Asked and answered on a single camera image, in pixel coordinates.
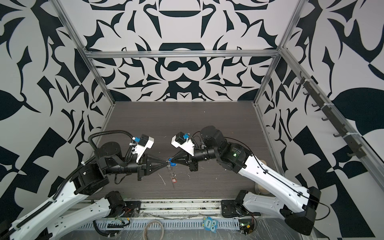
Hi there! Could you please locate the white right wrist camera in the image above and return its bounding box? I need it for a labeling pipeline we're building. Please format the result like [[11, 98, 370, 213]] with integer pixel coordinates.
[[171, 132, 195, 156]]

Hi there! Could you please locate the blue owl toy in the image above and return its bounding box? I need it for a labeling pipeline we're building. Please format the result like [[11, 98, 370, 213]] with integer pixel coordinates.
[[203, 217, 218, 233]]

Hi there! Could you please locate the blue capped silver key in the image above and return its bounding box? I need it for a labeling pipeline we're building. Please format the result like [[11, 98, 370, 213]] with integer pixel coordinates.
[[167, 158, 177, 168]]

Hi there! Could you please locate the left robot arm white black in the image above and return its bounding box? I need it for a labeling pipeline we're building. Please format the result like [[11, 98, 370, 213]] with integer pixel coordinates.
[[1, 142, 167, 240]]

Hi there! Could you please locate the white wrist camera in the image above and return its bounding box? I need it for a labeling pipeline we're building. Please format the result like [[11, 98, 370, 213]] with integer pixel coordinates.
[[171, 132, 195, 156], [130, 135, 155, 163]]

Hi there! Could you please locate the white slotted cable duct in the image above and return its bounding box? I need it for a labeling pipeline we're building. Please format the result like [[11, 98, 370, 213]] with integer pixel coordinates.
[[96, 218, 240, 231]]

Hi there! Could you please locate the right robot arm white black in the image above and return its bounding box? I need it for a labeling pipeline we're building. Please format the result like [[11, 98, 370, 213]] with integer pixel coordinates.
[[170, 126, 322, 236]]

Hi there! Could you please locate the black corrugated cable conduit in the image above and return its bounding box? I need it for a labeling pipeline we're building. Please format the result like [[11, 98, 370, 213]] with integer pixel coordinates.
[[87, 129, 134, 151]]

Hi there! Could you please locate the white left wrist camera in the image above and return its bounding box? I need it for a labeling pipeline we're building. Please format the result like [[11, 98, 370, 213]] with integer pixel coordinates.
[[130, 135, 155, 163]]

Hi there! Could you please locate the green lit circuit board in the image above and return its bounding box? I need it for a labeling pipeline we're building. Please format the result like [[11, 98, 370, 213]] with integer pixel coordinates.
[[239, 217, 258, 235]]

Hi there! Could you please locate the black wall hook rack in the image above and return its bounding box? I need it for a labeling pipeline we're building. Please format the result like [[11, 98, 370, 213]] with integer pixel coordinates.
[[297, 73, 367, 159]]

